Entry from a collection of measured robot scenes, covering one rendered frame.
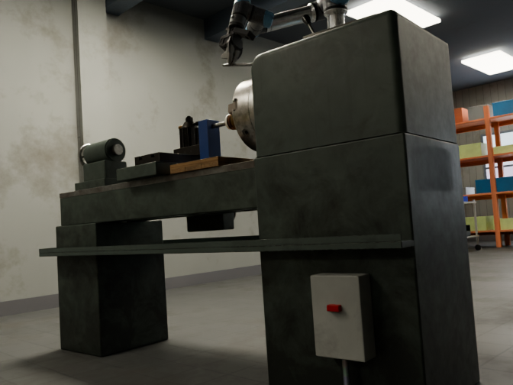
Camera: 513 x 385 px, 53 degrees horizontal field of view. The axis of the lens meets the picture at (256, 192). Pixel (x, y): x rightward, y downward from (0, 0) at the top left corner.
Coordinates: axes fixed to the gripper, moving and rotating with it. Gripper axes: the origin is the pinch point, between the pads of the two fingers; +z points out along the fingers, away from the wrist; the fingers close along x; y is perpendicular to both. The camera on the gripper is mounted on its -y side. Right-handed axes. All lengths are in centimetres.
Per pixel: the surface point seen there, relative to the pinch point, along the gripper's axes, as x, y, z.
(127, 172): 3, 50, 49
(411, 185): -5, -86, 65
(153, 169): 3, 31, 50
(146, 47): -126, 283, -181
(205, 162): -1.5, 3.2, 47.6
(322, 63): 12, -59, 25
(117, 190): -6, 68, 53
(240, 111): 3.1, -15.9, 29.9
